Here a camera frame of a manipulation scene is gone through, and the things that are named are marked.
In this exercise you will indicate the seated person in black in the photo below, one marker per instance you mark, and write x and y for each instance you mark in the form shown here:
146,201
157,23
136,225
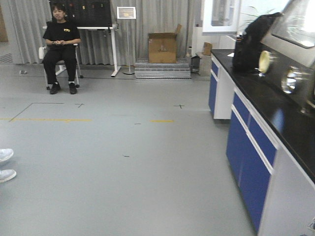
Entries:
61,37

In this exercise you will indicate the steel glove box chamber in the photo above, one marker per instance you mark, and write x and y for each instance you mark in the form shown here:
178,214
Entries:
289,47

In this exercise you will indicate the upper white sneaker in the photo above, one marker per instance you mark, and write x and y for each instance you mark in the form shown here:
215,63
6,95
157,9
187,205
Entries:
5,154

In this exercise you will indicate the black backpack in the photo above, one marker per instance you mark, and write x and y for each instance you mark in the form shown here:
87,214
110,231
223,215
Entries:
248,46

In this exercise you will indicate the black pegboard panel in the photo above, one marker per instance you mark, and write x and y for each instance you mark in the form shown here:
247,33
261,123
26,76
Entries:
87,13

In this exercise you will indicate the white folding chair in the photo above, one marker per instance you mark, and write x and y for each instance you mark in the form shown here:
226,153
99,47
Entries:
60,66

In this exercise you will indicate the small cardboard box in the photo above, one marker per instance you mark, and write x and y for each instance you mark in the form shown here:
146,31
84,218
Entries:
207,47

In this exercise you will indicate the white wall cabinet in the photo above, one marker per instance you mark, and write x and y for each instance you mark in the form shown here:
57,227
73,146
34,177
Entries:
220,17

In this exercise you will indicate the grey floor grate platform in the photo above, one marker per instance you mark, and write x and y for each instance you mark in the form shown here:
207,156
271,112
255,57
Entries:
180,70

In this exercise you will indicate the blue white lab counter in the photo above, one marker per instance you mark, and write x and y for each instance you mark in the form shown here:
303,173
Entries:
270,149

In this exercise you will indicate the white standing desk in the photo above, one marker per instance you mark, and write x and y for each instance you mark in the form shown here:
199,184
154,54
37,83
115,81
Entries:
112,30

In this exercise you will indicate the open cardboard box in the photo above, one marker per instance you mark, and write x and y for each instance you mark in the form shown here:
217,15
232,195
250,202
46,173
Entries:
163,46

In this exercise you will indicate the sign on metal stand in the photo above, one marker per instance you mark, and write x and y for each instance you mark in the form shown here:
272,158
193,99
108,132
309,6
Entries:
127,13

